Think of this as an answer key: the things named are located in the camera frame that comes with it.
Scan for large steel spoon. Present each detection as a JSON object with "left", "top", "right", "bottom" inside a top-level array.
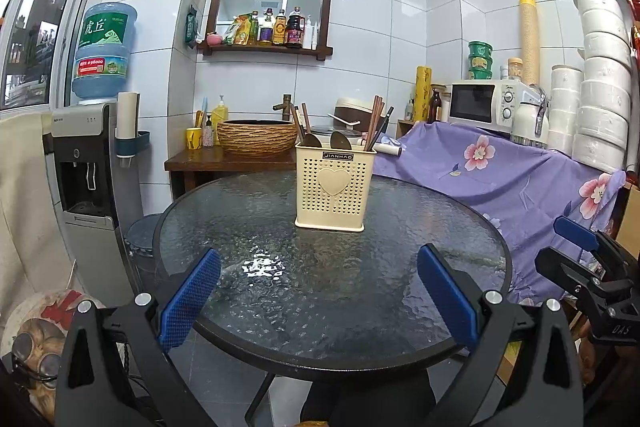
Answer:
[{"left": 300, "top": 133, "right": 322, "bottom": 147}]

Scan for dark brown thin chopstick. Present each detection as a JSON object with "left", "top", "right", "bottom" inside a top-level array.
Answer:
[{"left": 288, "top": 102, "right": 305, "bottom": 144}]

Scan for white electric kettle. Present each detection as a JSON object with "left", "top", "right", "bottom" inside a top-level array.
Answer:
[{"left": 511, "top": 84, "right": 549, "bottom": 148}]

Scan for amber sauce bottle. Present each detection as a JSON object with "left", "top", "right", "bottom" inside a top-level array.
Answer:
[{"left": 271, "top": 9, "right": 288, "bottom": 46}]

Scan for brown glass bottle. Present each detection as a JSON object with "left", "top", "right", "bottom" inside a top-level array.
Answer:
[{"left": 427, "top": 89, "right": 442, "bottom": 124}]

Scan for yellow soap dispenser bottle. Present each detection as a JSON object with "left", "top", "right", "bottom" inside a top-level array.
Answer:
[{"left": 210, "top": 94, "right": 229, "bottom": 145}]

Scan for tall stack paper cups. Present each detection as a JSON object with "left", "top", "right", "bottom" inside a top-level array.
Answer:
[{"left": 518, "top": 0, "right": 540, "bottom": 86}]

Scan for cream frying pan with lid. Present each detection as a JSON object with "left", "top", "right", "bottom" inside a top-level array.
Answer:
[{"left": 311, "top": 123, "right": 403, "bottom": 158}]

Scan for yellow roll of wrap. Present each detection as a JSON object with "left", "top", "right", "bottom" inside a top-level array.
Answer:
[{"left": 412, "top": 66, "right": 432, "bottom": 121}]

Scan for blue water jug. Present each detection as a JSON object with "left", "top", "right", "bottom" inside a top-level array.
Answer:
[{"left": 72, "top": 2, "right": 138, "bottom": 103}]

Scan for small steel spoon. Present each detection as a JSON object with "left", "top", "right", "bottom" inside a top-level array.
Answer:
[{"left": 330, "top": 130, "right": 352, "bottom": 150}]

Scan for purple floral cloth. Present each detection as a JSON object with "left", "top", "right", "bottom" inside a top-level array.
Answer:
[{"left": 373, "top": 122, "right": 626, "bottom": 303}]

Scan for dark wooden counter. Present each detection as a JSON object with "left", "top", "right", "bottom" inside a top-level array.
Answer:
[{"left": 164, "top": 145, "right": 295, "bottom": 199}]

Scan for brown white rice cooker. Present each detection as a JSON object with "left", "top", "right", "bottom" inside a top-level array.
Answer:
[{"left": 329, "top": 98, "right": 373, "bottom": 133}]

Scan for grey trash bin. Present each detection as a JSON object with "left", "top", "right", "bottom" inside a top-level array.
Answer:
[{"left": 125, "top": 213, "right": 162, "bottom": 293}]

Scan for woven pattern basin sink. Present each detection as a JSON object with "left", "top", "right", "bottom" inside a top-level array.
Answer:
[{"left": 217, "top": 120, "right": 298, "bottom": 156}]

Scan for stacked white paper bowls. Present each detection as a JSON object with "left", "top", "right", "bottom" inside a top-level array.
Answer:
[{"left": 549, "top": 0, "right": 632, "bottom": 173}]

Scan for cream plastic utensil holder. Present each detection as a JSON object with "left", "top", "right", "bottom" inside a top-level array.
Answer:
[{"left": 295, "top": 144, "right": 376, "bottom": 233}]

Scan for wooden framed mirror shelf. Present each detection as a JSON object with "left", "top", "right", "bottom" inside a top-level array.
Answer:
[{"left": 198, "top": 0, "right": 333, "bottom": 61}]

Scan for black chopstick gold band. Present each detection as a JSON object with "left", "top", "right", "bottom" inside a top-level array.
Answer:
[{"left": 371, "top": 106, "right": 394, "bottom": 150}]

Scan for light brown wooden chopstick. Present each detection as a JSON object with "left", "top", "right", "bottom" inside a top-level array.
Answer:
[{"left": 300, "top": 102, "right": 311, "bottom": 134}]

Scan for white microwave oven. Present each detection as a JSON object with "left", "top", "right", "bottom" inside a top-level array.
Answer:
[{"left": 448, "top": 79, "right": 539, "bottom": 133}]

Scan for brass faucet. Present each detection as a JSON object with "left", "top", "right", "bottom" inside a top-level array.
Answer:
[{"left": 272, "top": 93, "right": 292, "bottom": 121}]

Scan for green stacked containers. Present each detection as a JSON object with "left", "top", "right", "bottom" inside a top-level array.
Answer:
[{"left": 468, "top": 41, "right": 494, "bottom": 80}]

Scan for paper cup holder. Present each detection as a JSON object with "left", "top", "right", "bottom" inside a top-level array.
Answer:
[{"left": 115, "top": 92, "right": 150, "bottom": 168}]

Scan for small patterned pump bottle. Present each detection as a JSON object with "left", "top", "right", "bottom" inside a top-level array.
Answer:
[{"left": 202, "top": 115, "right": 215, "bottom": 147}]

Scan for water dispenser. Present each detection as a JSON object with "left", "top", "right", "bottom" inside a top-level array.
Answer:
[{"left": 51, "top": 103, "right": 142, "bottom": 307}]

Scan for dark soy sauce bottle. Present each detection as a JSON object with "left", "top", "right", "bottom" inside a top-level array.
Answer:
[{"left": 285, "top": 6, "right": 306, "bottom": 49}]

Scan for window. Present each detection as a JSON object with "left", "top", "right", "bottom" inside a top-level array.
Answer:
[{"left": 1, "top": 0, "right": 86, "bottom": 115}]

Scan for yellow mug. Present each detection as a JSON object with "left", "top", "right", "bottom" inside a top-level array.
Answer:
[{"left": 184, "top": 127, "right": 203, "bottom": 150}]

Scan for green packet on wall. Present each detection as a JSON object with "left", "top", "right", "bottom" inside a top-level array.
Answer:
[{"left": 184, "top": 5, "right": 200, "bottom": 49}]

